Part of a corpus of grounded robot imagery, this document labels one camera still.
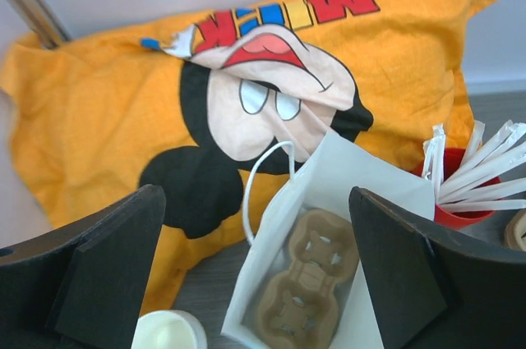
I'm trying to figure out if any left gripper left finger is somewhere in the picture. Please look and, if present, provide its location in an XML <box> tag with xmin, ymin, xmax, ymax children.
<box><xmin>1</xmin><ymin>185</ymin><xmax>166</xmax><ymax>348</ymax></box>

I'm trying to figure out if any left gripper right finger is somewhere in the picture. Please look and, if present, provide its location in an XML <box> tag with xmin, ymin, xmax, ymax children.
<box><xmin>348</xmin><ymin>187</ymin><xmax>525</xmax><ymax>348</ymax></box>

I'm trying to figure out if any light blue paper bag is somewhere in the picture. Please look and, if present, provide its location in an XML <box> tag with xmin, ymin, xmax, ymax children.
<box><xmin>221</xmin><ymin>133</ymin><xmax>435</xmax><ymax>348</ymax></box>

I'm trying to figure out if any pulp cup carrier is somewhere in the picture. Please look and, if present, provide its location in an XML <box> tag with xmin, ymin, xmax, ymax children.
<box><xmin>256</xmin><ymin>209</ymin><xmax>359</xmax><ymax>348</ymax></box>
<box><xmin>504</xmin><ymin>209</ymin><xmax>526</xmax><ymax>251</ymax></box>

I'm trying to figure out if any stack of paper cups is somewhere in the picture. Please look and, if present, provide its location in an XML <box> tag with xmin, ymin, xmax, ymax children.
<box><xmin>131</xmin><ymin>310</ymin><xmax>208</xmax><ymax>349</ymax></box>

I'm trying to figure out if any red ribbed cup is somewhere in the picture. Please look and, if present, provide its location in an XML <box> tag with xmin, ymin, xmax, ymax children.
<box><xmin>414</xmin><ymin>140</ymin><xmax>510</xmax><ymax>229</ymax></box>

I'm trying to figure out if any orange cartoon t-shirt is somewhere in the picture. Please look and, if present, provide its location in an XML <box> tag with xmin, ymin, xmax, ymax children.
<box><xmin>1</xmin><ymin>0</ymin><xmax>497</xmax><ymax>313</ymax></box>

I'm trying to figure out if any left aluminium frame post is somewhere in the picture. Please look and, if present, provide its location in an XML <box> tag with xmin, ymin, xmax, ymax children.
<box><xmin>7</xmin><ymin>0</ymin><xmax>71</xmax><ymax>48</ymax></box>

